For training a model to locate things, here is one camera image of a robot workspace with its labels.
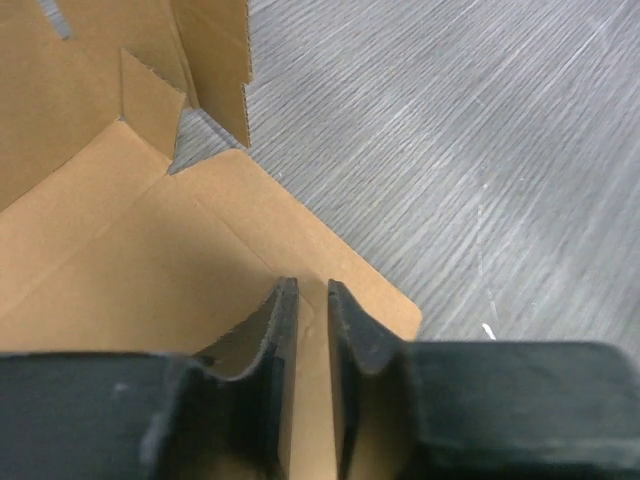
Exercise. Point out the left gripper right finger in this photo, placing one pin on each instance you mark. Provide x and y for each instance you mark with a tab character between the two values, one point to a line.
477	410

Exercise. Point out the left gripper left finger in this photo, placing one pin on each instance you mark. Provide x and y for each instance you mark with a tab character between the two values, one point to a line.
221	413

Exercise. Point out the brown cardboard box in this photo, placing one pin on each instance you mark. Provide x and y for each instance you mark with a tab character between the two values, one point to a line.
103	249

